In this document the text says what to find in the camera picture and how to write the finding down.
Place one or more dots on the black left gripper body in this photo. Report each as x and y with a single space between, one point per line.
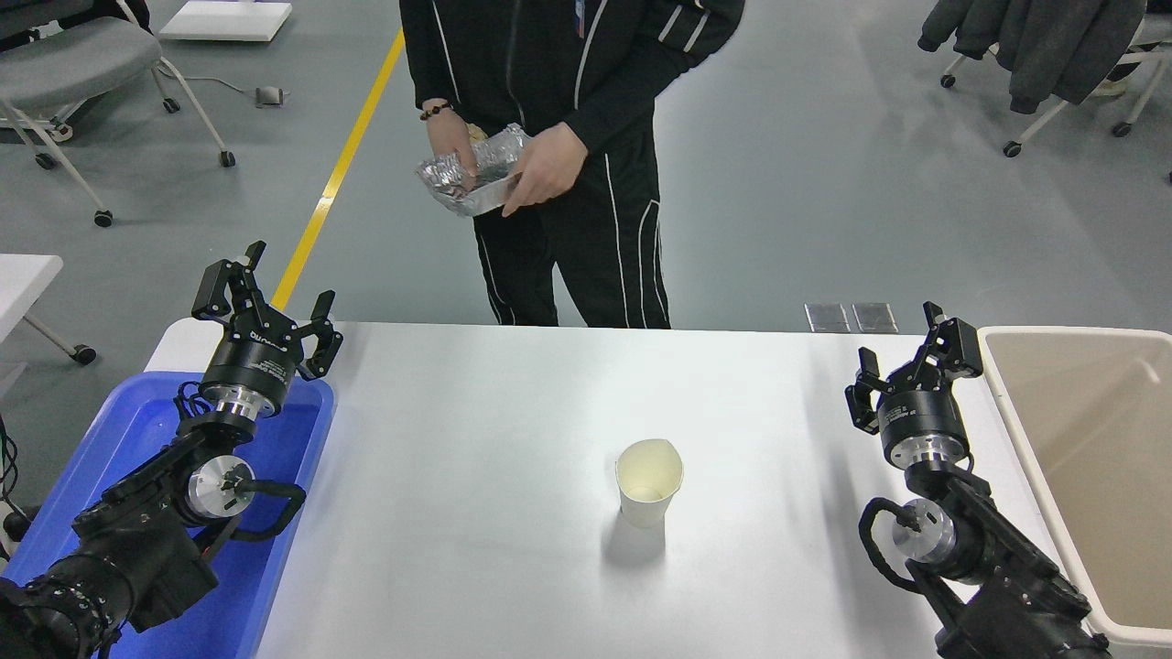
252 361

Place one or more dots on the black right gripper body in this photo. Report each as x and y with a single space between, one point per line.
920 416

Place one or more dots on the white paper cup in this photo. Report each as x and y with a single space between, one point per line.
648 503

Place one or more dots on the foil tray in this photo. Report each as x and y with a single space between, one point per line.
494 156

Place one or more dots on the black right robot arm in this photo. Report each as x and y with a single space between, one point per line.
998 567

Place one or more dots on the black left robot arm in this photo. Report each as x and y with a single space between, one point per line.
137 549

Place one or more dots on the person's right hand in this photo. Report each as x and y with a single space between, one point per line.
449 137

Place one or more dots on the person's left hand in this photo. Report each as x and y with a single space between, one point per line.
549 165

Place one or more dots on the blue plastic tray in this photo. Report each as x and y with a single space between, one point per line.
284 439

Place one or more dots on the silver floor socket plate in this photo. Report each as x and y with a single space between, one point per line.
828 318
874 317

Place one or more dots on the large pale plastic bin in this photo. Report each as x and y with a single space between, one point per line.
1099 430

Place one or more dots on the white side table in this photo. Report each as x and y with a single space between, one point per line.
23 275

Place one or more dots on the small grey floor box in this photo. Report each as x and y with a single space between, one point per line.
268 96

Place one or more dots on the white-framed wheeled chair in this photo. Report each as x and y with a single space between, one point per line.
1011 148

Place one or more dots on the white flat board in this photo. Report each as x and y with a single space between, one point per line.
224 18

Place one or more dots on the grey office chair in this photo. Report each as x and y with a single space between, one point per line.
64 55

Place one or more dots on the dark grey jacket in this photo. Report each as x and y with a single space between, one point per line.
1044 46

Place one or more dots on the person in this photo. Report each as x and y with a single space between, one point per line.
586 55

